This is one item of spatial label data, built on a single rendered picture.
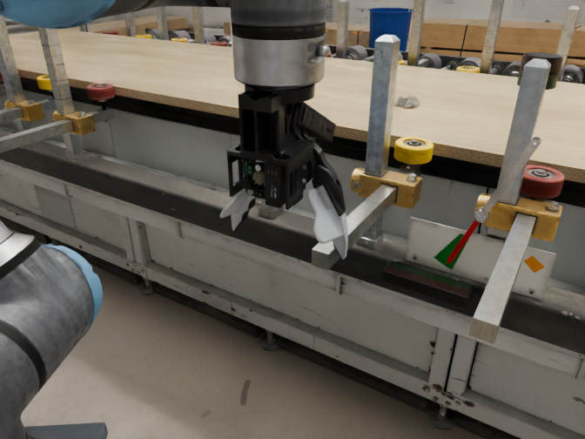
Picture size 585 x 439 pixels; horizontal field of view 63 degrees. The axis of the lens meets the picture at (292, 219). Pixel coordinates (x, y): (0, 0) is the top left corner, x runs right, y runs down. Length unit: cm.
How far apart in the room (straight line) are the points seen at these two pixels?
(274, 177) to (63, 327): 40
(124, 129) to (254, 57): 134
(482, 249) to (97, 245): 168
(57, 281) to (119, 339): 121
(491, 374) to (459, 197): 53
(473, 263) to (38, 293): 74
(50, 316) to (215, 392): 102
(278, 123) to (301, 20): 9
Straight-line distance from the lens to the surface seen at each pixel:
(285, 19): 45
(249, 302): 175
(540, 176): 98
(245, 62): 47
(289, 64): 46
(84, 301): 79
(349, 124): 117
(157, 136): 166
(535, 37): 674
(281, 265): 124
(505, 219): 93
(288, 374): 172
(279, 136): 48
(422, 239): 99
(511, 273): 74
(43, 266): 76
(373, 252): 104
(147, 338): 193
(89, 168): 157
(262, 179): 50
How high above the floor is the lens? 125
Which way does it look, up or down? 28 degrees down
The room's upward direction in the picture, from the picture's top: straight up
